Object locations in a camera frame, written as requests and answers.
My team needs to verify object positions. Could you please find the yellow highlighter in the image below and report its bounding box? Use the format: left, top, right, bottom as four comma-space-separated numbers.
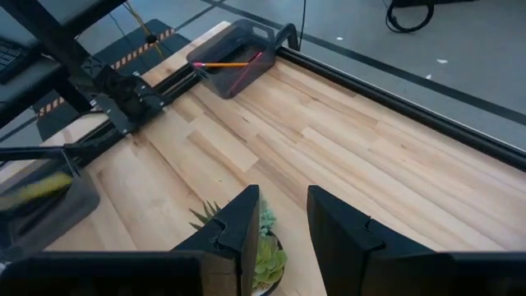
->
0, 171, 74, 211

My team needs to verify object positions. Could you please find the black keyboard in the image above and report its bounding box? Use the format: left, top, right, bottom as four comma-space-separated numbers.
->
0, 35, 30, 86

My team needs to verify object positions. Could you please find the hazard striped floor mat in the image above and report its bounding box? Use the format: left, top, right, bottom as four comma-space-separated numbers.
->
32, 18, 192, 143

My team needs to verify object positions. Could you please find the coiled black cable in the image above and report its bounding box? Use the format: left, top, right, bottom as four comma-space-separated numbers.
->
385, 0, 436, 34

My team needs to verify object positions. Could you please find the orange pencil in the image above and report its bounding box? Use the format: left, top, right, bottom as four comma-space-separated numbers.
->
191, 61, 251, 69

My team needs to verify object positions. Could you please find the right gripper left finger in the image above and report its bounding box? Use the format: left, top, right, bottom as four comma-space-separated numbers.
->
172, 184, 261, 296

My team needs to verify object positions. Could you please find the yellow cable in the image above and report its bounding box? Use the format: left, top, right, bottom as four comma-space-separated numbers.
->
122, 2, 168, 58

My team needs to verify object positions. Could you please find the black equipment case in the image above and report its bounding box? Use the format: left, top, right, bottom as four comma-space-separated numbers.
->
390, 0, 478, 7

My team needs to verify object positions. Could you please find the grey translucent bin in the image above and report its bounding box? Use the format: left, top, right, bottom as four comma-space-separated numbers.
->
0, 148, 101, 258
186, 18, 277, 99

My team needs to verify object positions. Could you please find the thin black hanging cable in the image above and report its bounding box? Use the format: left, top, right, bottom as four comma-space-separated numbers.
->
298, 0, 307, 53

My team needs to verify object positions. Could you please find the pink pencil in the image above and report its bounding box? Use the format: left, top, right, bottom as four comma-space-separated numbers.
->
228, 51, 264, 95

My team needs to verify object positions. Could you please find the potted succulent plant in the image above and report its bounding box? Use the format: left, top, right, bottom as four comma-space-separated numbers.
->
188, 197, 288, 296

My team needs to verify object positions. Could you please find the black aluminium table frame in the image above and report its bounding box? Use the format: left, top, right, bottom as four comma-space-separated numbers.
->
0, 22, 526, 173

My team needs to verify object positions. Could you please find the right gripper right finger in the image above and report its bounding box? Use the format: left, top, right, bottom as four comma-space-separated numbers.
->
307, 184, 453, 296

